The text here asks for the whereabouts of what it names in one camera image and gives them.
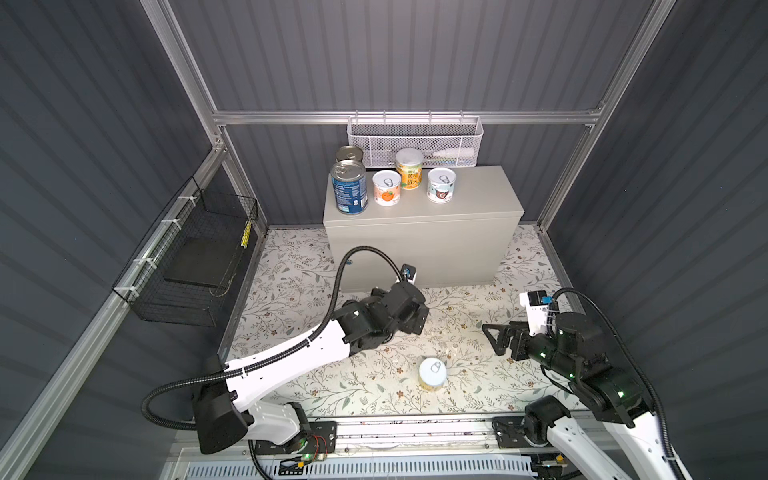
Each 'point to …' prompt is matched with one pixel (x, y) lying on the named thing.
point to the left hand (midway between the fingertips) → (408, 303)
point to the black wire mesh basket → (186, 266)
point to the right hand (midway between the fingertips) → (501, 328)
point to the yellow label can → (432, 373)
